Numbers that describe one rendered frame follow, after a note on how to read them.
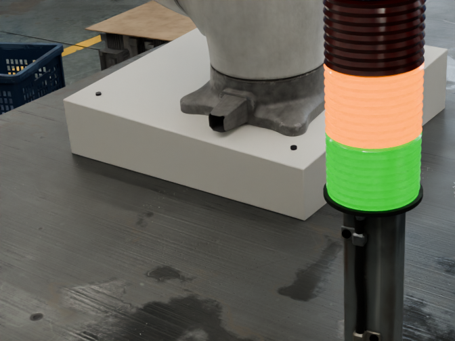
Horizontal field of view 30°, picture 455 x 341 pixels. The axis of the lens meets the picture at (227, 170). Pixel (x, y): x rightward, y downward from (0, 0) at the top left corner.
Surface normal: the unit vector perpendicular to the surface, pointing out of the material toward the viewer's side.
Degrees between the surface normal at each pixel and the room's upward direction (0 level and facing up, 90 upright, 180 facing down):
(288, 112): 19
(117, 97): 4
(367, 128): 66
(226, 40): 96
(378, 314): 90
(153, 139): 90
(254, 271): 0
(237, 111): 92
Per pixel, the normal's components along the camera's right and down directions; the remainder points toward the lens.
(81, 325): -0.07, -0.90
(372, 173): -0.18, 0.03
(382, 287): -0.47, 0.42
